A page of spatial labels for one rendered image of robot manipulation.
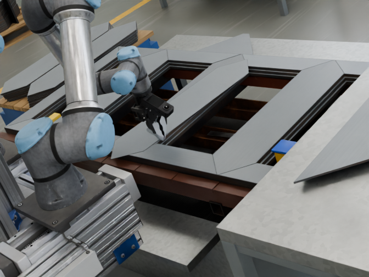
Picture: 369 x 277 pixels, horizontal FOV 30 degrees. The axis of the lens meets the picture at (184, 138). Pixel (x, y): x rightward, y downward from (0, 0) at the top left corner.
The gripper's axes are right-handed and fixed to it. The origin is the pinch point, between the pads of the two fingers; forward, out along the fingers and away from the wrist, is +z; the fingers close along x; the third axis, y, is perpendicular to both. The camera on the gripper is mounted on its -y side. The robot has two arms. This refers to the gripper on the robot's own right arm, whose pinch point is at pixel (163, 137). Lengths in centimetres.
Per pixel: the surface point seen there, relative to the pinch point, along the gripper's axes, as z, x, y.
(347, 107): -19, -4, -76
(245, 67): 1, -51, 0
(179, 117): 0.7, -13.3, 4.1
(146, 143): 0.6, 4.4, 5.0
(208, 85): 0.7, -36.4, 8.2
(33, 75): 0, -29, 119
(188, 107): 0.7, -20.4, 5.7
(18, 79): 0, -24, 125
